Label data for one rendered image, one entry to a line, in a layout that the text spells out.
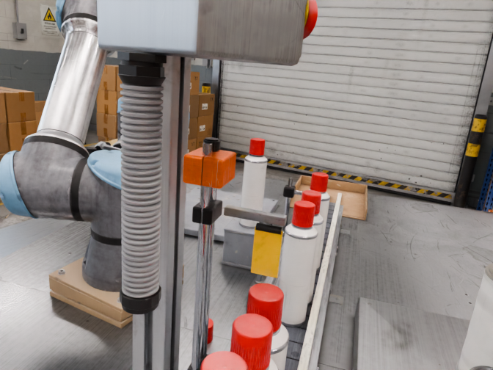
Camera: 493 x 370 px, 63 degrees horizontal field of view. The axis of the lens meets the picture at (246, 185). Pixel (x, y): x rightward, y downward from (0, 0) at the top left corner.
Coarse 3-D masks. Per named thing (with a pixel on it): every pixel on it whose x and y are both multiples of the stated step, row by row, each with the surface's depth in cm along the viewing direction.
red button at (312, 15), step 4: (312, 0) 32; (312, 4) 32; (316, 4) 32; (312, 8) 32; (316, 8) 32; (308, 12) 32; (312, 12) 32; (316, 12) 32; (308, 16) 32; (312, 16) 32; (316, 16) 32; (308, 20) 32; (312, 20) 32; (316, 20) 32; (308, 24) 32; (312, 24) 32; (304, 28) 32; (308, 28) 32; (312, 28) 33; (304, 32) 33; (308, 32) 33; (304, 36) 33
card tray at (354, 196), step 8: (304, 176) 163; (296, 184) 151; (304, 184) 164; (328, 184) 161; (336, 184) 160; (344, 184) 159; (352, 184) 158; (360, 184) 157; (328, 192) 155; (336, 192) 156; (344, 192) 157; (352, 192) 158; (360, 192) 158; (296, 200) 143; (336, 200) 147; (344, 200) 147; (352, 200) 148; (360, 200) 149; (344, 208) 139; (352, 208) 139; (360, 208) 140; (344, 216) 132; (352, 216) 132; (360, 216) 133
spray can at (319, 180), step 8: (312, 176) 81; (320, 176) 79; (328, 176) 80; (312, 184) 81; (320, 184) 80; (320, 192) 80; (328, 200) 81; (320, 208) 80; (328, 208) 82; (320, 248) 83; (320, 256) 84
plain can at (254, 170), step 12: (252, 144) 89; (264, 144) 90; (252, 156) 89; (264, 156) 91; (252, 168) 89; (264, 168) 90; (252, 180) 90; (264, 180) 91; (252, 192) 91; (252, 204) 92; (252, 228) 93
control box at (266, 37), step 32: (128, 0) 31; (160, 0) 27; (192, 0) 24; (224, 0) 25; (256, 0) 26; (288, 0) 28; (128, 32) 31; (160, 32) 28; (192, 32) 25; (224, 32) 26; (256, 32) 27; (288, 32) 29; (288, 64) 30
